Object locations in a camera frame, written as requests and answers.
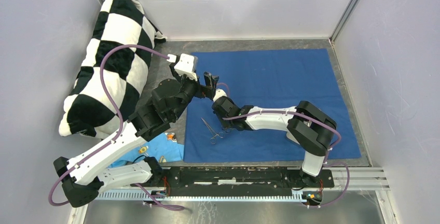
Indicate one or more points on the light blue patterned cloth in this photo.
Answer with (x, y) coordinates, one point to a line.
(163, 147)

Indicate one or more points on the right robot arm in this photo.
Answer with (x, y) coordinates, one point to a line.
(304, 124)

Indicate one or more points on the blue surgical drape cloth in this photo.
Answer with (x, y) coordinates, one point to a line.
(268, 79)

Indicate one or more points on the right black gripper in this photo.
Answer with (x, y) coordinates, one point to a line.
(224, 125)

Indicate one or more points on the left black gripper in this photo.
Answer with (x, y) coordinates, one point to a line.
(209, 90)

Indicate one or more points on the steel ring-handled hemostat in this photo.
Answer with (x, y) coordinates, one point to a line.
(215, 135)

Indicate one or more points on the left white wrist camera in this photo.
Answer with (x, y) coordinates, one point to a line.
(183, 65)

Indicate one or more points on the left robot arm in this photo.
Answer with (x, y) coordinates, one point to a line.
(87, 175)

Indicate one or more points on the steel surgical scissors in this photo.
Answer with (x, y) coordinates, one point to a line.
(227, 130)

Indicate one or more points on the aluminium frame rail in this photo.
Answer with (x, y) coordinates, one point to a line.
(356, 177)

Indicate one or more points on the white slotted cable duct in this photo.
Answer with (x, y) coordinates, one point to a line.
(140, 195)

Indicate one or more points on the black white checkered pillow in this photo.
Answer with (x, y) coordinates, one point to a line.
(114, 71)

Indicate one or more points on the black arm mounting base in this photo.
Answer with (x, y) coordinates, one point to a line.
(237, 181)

